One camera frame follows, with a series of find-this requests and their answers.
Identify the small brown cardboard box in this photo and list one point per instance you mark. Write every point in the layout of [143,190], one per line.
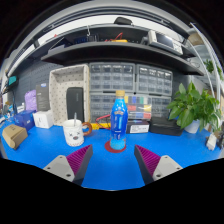
[14,136]

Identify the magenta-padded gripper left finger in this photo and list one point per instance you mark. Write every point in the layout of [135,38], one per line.
[61,166]

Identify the clear organiser with coloured parts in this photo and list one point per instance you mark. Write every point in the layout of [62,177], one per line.
[140,108]

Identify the grey small-parts drawer cabinet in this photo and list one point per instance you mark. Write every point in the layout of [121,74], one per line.
[112,77]
[154,80]

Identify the yellow multimeter with red leads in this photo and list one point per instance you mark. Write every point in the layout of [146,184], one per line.
[101,126]

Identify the green potted plant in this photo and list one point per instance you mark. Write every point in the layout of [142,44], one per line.
[193,106]

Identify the black zip case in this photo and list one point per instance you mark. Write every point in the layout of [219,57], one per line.
[166,126]

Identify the flat round red coaster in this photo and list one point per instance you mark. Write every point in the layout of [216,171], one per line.
[107,148]

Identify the blue drink bottle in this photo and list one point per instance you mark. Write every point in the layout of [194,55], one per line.
[118,123]

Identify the black stand device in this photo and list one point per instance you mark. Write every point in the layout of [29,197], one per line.
[220,140]

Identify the dark grey wall shelf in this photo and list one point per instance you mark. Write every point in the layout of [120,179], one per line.
[123,55]

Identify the long white light bar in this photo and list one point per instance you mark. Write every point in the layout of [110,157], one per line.
[83,25]

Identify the small black rounded device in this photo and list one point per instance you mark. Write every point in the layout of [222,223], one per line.
[123,21]

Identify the white shelf unit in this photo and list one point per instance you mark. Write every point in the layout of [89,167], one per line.
[210,60]

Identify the metal spoon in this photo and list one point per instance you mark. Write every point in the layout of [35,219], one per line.
[75,117]

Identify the black rectangular speaker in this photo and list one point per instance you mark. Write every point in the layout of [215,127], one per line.
[75,105]

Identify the blue box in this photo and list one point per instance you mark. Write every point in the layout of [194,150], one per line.
[24,119]

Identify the black box with white label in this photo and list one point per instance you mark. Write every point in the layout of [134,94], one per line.
[138,127]

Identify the small white box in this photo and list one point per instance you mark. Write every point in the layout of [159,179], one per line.
[43,119]

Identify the beige dotted open case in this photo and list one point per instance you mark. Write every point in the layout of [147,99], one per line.
[58,96]

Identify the dark grey upright box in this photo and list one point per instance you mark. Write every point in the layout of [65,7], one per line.
[42,96]

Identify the wide grey drawer cabinet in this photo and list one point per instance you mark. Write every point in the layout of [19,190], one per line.
[100,105]

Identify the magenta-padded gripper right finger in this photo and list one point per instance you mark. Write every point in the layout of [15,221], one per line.
[163,166]

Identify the purple bag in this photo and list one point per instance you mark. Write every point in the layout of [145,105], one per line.
[30,100]

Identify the black storage bin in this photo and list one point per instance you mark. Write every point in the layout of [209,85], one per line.
[61,44]

